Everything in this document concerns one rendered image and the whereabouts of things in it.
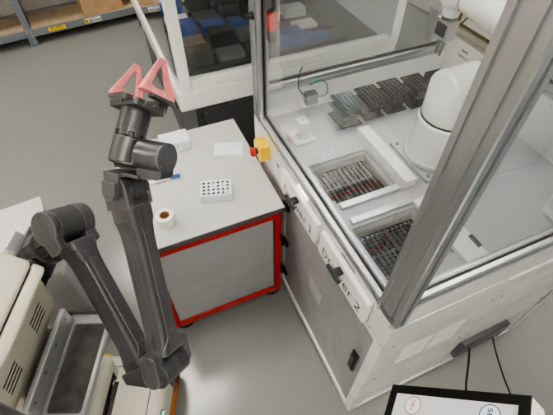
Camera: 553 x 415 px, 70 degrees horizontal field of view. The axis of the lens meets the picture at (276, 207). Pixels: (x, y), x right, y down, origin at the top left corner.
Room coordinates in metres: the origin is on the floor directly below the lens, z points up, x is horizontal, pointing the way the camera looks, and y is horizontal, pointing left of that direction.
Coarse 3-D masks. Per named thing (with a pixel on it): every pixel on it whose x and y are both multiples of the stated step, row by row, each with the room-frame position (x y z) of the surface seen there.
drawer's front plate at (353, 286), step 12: (324, 240) 0.74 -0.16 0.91; (324, 252) 0.73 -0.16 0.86; (336, 252) 0.69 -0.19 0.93; (336, 264) 0.67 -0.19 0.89; (348, 276) 0.60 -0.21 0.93; (348, 288) 0.59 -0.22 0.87; (360, 288) 0.56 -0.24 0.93; (348, 300) 0.58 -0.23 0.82; (360, 300) 0.54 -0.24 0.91; (360, 312) 0.52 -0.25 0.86
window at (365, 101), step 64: (320, 0) 0.95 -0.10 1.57; (384, 0) 0.74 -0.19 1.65; (448, 0) 0.60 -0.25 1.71; (320, 64) 0.93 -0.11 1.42; (384, 64) 0.70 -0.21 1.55; (448, 64) 0.57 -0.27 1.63; (320, 128) 0.90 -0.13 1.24; (384, 128) 0.66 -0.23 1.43; (448, 128) 0.52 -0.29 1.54; (320, 192) 0.86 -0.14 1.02; (384, 192) 0.61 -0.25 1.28; (384, 256) 0.55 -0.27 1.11
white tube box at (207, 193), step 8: (200, 184) 1.10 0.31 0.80; (208, 184) 1.10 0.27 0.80; (216, 184) 1.10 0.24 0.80; (224, 184) 1.10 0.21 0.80; (200, 192) 1.06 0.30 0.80; (208, 192) 1.06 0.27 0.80; (216, 192) 1.06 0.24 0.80; (224, 192) 1.07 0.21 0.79; (208, 200) 1.04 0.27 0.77; (216, 200) 1.04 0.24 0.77; (224, 200) 1.05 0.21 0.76
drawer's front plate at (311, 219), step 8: (288, 176) 1.02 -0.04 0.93; (288, 184) 1.00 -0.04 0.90; (296, 184) 0.98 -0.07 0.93; (288, 192) 1.00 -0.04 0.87; (296, 192) 0.94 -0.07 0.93; (304, 200) 0.90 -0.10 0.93; (304, 208) 0.87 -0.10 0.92; (304, 216) 0.87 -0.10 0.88; (312, 216) 0.83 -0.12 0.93; (304, 224) 0.87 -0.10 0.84; (312, 224) 0.82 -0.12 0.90; (320, 224) 0.80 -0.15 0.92; (312, 232) 0.82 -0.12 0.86
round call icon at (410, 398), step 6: (408, 396) 0.25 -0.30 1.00; (414, 396) 0.25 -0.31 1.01; (420, 396) 0.24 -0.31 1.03; (408, 402) 0.24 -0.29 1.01; (414, 402) 0.24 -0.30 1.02; (420, 402) 0.23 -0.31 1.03; (408, 408) 0.22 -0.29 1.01; (414, 408) 0.22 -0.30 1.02; (420, 408) 0.22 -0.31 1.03; (408, 414) 0.21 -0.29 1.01; (414, 414) 0.21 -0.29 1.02
